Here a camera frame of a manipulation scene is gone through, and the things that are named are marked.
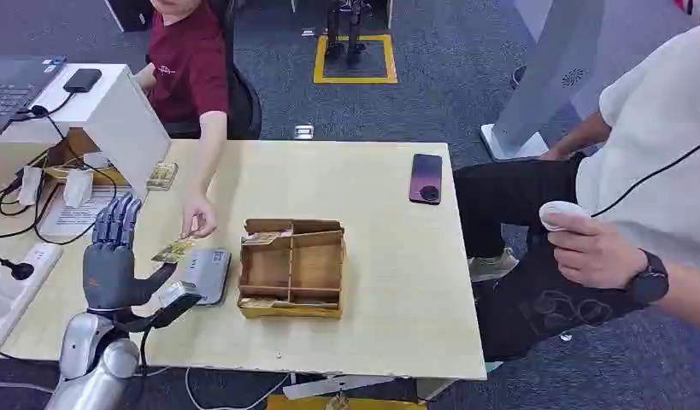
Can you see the person's hand holding card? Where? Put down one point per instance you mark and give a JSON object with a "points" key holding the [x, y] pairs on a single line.
{"points": [[199, 214]]}

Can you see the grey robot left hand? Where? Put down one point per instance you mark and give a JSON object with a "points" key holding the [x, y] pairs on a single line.
{"points": [[107, 271]]}

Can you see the person's hand holding controller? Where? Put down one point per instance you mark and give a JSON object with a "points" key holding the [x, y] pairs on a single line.
{"points": [[596, 254]]}

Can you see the yellow printed card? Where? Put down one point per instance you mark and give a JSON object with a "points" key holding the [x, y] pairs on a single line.
{"points": [[173, 250]]}

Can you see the white handheld controller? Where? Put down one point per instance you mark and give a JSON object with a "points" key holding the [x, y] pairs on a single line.
{"points": [[559, 212]]}

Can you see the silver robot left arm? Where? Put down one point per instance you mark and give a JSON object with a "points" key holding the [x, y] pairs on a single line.
{"points": [[95, 362]]}

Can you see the stack of printed cards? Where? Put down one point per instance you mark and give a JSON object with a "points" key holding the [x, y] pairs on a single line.
{"points": [[162, 176]]}

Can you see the black wristwatch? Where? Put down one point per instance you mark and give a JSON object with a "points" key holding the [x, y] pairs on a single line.
{"points": [[648, 280]]}

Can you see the grey card reader device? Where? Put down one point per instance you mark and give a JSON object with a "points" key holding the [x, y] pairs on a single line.
{"points": [[208, 274]]}

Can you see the printed paper sheet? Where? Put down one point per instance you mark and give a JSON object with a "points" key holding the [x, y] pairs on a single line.
{"points": [[78, 214]]}

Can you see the printed card in box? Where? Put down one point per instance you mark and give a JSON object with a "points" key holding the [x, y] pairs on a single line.
{"points": [[264, 237], [258, 303]]}

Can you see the black plug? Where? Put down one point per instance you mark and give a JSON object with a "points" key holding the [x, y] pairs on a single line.
{"points": [[20, 270]]}

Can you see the white adapter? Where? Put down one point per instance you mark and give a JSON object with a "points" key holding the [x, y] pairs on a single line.
{"points": [[78, 188], [30, 185]]}

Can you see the white power strip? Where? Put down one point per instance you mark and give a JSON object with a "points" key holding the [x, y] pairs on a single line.
{"points": [[18, 288]]}

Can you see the pale shoe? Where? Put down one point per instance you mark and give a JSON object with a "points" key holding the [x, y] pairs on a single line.
{"points": [[493, 265]]}

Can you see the wooden card box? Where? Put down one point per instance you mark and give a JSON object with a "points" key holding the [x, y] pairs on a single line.
{"points": [[293, 270]]}

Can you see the white box stand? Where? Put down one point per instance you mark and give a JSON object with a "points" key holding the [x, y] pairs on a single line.
{"points": [[126, 121]]}

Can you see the black office chair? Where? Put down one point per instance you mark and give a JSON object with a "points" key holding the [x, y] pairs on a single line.
{"points": [[245, 102]]}

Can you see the person beside desk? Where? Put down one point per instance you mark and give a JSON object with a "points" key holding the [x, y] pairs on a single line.
{"points": [[638, 141]]}

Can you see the metal floor socket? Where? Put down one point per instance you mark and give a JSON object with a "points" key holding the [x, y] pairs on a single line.
{"points": [[304, 132]]}

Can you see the person across desk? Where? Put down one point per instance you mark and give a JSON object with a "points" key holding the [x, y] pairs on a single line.
{"points": [[188, 68]]}

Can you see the white floor stand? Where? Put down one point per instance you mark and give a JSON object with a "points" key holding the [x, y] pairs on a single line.
{"points": [[548, 85]]}

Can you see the black external drive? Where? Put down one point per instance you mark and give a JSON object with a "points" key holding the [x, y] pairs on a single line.
{"points": [[82, 80]]}

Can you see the dark purple smartphone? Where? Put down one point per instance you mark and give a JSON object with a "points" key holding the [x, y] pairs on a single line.
{"points": [[425, 178]]}

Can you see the dark laptop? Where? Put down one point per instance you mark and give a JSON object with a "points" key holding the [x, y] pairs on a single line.
{"points": [[12, 90]]}

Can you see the yellow floor tape square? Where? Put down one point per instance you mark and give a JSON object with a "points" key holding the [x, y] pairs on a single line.
{"points": [[355, 78]]}

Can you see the black robot legs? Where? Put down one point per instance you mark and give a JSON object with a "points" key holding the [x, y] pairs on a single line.
{"points": [[345, 34]]}

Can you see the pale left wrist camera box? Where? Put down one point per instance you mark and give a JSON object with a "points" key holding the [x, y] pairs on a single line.
{"points": [[177, 300]]}

